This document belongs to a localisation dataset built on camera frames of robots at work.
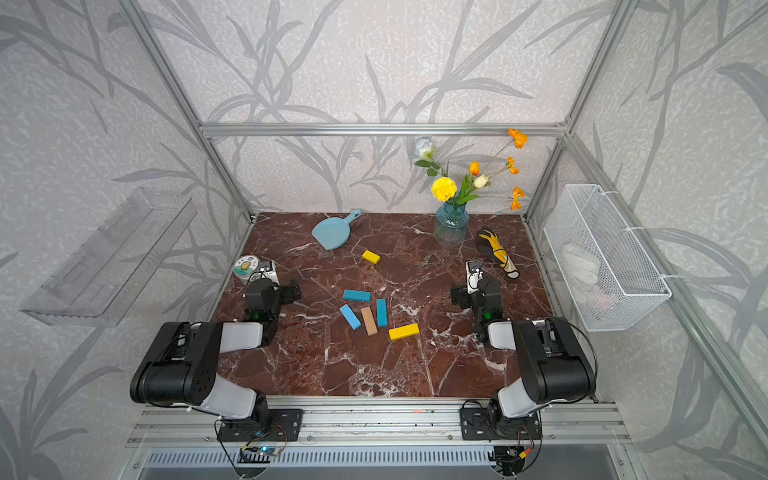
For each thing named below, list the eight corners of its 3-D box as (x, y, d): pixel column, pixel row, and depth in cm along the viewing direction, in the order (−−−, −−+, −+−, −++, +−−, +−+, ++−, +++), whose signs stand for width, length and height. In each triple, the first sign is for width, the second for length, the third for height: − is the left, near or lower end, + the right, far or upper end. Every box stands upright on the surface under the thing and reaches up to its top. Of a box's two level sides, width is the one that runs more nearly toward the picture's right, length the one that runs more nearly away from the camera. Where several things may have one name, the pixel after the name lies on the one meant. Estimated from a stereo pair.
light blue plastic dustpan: (306, 244, 114) (305, 240, 113) (331, 207, 128) (330, 203, 126) (340, 252, 112) (339, 248, 110) (361, 214, 125) (361, 210, 123)
